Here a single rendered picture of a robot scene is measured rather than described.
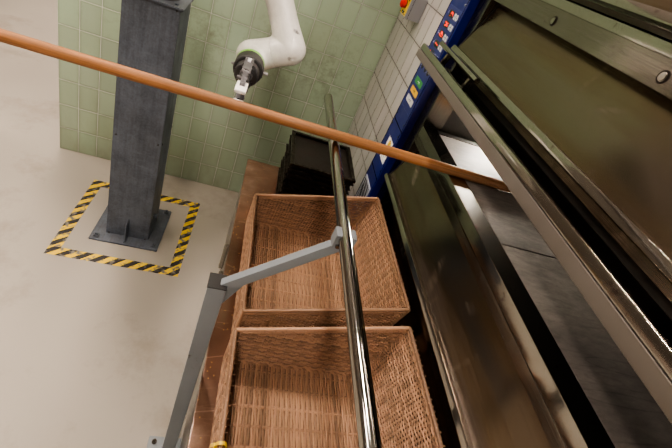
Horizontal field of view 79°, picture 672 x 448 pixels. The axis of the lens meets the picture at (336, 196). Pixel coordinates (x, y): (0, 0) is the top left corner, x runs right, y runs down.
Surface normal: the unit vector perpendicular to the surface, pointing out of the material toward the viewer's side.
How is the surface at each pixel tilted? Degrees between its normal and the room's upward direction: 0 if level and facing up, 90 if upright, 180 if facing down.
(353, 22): 90
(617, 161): 70
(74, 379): 0
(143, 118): 90
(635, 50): 90
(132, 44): 90
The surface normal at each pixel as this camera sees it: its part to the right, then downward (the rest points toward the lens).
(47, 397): 0.35, -0.77
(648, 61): -0.94, -0.25
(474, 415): -0.76, -0.49
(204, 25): 0.07, 0.59
